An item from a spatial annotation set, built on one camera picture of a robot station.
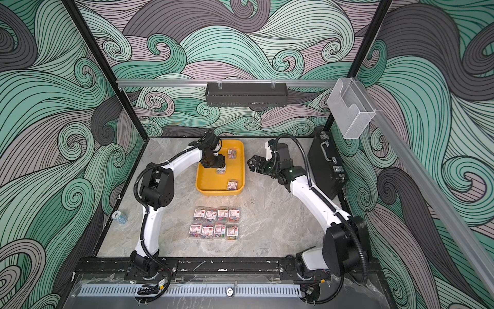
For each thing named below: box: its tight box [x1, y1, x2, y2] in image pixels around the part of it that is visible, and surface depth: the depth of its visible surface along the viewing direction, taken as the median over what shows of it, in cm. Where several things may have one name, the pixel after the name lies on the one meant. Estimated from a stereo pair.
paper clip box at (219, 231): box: [213, 224, 227, 239], surface depth 83 cm
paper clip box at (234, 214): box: [228, 206, 241, 223], surface depth 87 cm
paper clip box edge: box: [226, 225, 239, 241], surface depth 82 cm
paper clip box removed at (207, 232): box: [201, 226, 214, 240], surface depth 83 cm
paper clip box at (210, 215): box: [204, 211, 217, 222], surface depth 87 cm
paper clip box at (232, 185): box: [226, 179, 238, 191], surface depth 97 cm
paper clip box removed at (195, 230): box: [189, 224, 203, 238], surface depth 83 cm
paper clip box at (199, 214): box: [192, 208, 206, 219], surface depth 87 cm
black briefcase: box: [307, 130, 349, 200], surface depth 83 cm
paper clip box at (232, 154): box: [227, 149, 237, 160], surface depth 112 cm
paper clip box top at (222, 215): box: [216, 208, 229, 223], surface depth 87 cm
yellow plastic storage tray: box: [195, 139, 246, 197], surface depth 102 cm
